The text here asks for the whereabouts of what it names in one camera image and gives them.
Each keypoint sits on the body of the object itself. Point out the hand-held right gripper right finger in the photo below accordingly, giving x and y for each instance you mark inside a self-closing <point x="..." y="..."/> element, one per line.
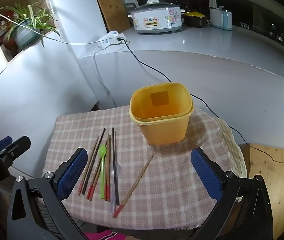
<point x="205" y="172"/>

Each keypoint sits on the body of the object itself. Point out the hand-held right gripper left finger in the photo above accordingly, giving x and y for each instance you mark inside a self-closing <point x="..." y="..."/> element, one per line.
<point x="72" y="172"/>

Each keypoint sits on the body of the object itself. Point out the black chopstick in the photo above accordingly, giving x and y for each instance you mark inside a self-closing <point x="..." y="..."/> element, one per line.
<point x="94" y="161"/>
<point x="117" y="192"/>

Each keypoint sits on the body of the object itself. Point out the green plastic spoon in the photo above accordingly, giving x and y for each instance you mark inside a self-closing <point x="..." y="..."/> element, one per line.
<point x="102" y="152"/>

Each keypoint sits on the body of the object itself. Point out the clear plastic spoon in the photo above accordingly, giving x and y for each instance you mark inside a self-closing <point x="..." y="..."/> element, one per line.
<point x="118" y="168"/>

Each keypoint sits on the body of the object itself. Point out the yellow plastic container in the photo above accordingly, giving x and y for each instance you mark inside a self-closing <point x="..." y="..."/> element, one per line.
<point x="162" y="130"/>

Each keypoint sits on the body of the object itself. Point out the wicker stool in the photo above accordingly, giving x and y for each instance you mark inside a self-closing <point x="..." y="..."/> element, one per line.
<point x="234" y="150"/>

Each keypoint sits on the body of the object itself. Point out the pink checked cloth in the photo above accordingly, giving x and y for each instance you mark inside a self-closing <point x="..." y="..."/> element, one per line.
<point x="162" y="180"/>

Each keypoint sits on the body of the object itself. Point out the pink clothing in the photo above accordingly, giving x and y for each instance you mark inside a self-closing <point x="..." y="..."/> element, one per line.
<point x="104" y="236"/>

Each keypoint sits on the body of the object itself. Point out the light wooden stool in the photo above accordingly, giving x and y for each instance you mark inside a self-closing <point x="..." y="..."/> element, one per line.
<point x="276" y="192"/>

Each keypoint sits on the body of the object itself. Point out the dark red pot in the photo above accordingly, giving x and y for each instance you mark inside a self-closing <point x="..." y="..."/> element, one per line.
<point x="9" y="43"/>

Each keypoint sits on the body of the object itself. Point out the pale green plant pot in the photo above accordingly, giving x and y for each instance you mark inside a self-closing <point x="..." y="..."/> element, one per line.
<point x="24" y="36"/>

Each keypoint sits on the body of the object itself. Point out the spider plant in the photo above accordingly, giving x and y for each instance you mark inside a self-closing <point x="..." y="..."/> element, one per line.
<point x="29" y="17"/>

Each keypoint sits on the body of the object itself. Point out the white power strip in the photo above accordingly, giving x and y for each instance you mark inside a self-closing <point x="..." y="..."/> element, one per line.
<point x="104" y="43"/>

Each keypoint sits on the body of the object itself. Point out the white charger plug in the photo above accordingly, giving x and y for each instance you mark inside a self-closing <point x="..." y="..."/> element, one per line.
<point x="114" y="39"/>

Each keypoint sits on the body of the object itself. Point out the black pot with yellow lid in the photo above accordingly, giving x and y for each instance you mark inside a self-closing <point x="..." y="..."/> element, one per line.
<point x="194" y="20"/>

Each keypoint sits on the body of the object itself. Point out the white and blue appliance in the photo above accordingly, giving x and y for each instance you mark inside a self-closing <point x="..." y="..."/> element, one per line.
<point x="220" y="17"/>

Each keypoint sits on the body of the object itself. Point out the white floral rice cooker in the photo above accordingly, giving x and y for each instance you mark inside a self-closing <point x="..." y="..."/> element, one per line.
<point x="157" y="17"/>

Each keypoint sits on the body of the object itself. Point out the wooden board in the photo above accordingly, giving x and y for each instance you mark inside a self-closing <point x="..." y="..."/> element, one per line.
<point x="112" y="7"/>

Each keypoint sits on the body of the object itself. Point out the dark grey box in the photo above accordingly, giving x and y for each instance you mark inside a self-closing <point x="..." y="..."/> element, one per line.
<point x="130" y="8"/>

